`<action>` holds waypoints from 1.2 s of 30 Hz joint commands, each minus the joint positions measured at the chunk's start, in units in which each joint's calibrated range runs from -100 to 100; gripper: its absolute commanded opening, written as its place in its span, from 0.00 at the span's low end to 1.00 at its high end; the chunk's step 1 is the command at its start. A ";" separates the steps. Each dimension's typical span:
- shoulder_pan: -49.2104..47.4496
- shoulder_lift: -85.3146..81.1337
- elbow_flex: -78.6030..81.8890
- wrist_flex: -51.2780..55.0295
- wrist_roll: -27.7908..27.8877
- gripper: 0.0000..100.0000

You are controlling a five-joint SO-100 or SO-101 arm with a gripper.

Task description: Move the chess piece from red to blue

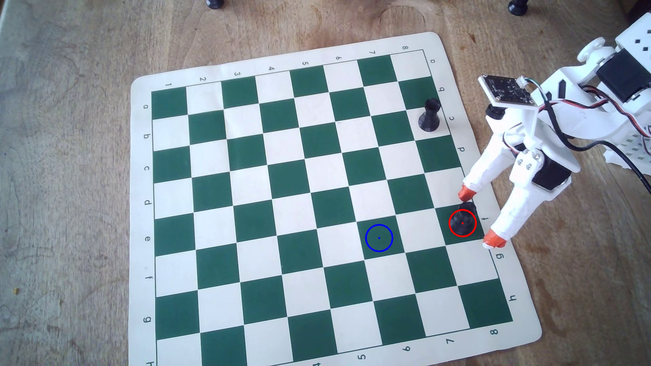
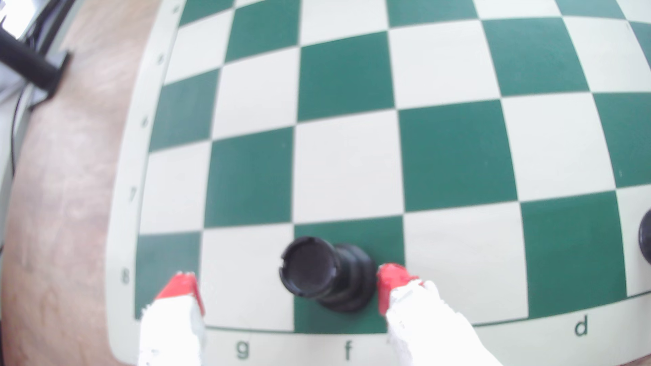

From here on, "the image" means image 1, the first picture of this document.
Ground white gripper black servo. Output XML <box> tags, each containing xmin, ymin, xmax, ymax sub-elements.
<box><xmin>457</xmin><ymin>63</ymin><xmax>630</xmax><ymax>251</ymax></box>

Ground black chess pawn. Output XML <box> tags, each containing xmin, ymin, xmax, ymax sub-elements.
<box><xmin>450</xmin><ymin>201</ymin><xmax>479</xmax><ymax>238</ymax></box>
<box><xmin>418</xmin><ymin>98</ymin><xmax>442</xmax><ymax>133</ymax></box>

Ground green and white chess mat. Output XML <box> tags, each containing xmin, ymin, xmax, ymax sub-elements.
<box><xmin>128</xmin><ymin>32</ymin><xmax>543</xmax><ymax>366</ymax></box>

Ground thick black cable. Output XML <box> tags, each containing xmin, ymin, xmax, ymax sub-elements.
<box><xmin>539</xmin><ymin>91</ymin><xmax>651</xmax><ymax>195</ymax></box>

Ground black camera circuit board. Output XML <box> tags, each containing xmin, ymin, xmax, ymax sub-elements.
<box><xmin>478</xmin><ymin>74</ymin><xmax>540</xmax><ymax>121</ymax></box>

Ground red and black wire bundle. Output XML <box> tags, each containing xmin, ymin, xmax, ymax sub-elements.
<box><xmin>580</xmin><ymin>84</ymin><xmax>651</xmax><ymax>139</ymax></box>

